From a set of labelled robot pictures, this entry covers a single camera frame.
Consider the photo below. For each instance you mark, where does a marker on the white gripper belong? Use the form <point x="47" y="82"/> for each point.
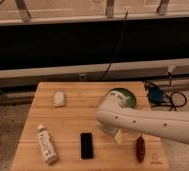
<point x="112" y="131"/>

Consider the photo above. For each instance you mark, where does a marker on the black eraser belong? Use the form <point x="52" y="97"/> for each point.
<point x="86" y="146"/>

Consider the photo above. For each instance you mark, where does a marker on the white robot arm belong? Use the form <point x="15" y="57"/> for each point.
<point x="117" y="110"/>

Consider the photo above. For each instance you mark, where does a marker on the white sponge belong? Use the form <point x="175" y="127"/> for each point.
<point x="59" y="99"/>

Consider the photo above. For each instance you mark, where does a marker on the green plate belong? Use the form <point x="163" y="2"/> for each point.
<point x="124" y="97"/>

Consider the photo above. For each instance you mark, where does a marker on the blue device on floor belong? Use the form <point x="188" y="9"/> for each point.
<point x="155" y="95"/>

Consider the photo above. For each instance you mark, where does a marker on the white plastic bottle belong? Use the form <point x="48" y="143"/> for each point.
<point x="46" y="145"/>

